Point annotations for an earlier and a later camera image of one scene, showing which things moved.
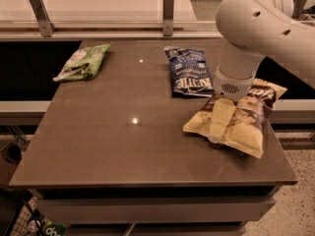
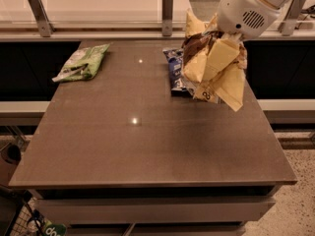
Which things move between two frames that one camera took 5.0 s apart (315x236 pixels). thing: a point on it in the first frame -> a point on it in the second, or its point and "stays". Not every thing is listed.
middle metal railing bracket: (168, 13) stays
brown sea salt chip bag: (247, 124) -> (226, 87)
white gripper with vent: (232, 87) -> (246, 13)
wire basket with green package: (31, 221) stays
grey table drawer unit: (220, 210) stays
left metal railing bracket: (41, 14) stays
